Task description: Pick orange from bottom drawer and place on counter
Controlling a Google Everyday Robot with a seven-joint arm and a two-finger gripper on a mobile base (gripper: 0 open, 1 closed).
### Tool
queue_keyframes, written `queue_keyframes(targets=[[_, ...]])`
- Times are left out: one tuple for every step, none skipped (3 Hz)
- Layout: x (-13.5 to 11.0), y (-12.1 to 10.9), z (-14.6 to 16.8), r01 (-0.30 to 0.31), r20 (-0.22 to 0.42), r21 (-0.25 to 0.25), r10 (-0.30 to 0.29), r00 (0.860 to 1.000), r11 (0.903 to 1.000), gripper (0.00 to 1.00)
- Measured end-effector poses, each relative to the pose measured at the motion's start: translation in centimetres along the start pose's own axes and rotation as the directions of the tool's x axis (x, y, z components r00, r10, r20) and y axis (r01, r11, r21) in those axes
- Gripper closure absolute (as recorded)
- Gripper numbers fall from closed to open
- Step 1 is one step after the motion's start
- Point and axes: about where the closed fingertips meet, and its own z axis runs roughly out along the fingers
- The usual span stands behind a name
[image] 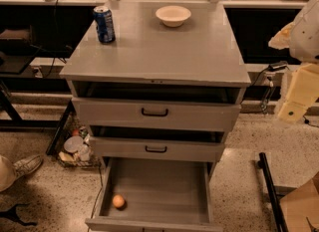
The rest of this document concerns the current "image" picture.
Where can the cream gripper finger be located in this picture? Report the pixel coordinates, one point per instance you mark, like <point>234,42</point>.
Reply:
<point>302,93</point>
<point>281,40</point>

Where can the orange fruit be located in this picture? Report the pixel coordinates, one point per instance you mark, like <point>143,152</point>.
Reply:
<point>118,201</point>

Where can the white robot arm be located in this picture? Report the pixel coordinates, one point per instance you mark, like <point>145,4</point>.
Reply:
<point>301,37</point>

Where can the grey drawer cabinet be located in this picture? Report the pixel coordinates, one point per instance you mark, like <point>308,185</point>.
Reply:
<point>197,62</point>

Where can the grey bottom drawer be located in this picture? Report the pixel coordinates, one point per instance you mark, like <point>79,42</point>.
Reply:
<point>161,196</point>

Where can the grey drawer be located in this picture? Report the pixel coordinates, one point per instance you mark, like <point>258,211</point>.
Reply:
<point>161,196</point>
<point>157,149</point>
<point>162,115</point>

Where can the grey top drawer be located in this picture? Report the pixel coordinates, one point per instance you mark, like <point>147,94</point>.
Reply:
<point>162,115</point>

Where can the grey middle drawer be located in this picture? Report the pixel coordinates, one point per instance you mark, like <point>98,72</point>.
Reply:
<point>157,149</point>

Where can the white bowl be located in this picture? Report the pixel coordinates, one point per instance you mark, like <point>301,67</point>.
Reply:
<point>173,16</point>

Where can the cardboard box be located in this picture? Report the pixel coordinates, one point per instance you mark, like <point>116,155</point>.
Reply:
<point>301,207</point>

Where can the blue soda can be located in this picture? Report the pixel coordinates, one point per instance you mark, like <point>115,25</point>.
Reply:
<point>104,24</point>

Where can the grey sneaker shoe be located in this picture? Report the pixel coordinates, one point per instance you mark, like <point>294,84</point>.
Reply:
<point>27,165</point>

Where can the black metal frame bar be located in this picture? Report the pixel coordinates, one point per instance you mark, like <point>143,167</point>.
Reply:
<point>275,204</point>

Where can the wire basket with items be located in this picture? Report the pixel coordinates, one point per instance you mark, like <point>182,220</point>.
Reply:
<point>76,150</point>

